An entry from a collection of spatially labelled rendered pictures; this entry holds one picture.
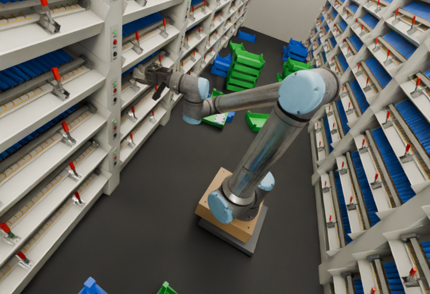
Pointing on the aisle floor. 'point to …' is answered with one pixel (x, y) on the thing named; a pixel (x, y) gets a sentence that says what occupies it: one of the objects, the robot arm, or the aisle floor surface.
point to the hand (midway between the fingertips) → (132, 75)
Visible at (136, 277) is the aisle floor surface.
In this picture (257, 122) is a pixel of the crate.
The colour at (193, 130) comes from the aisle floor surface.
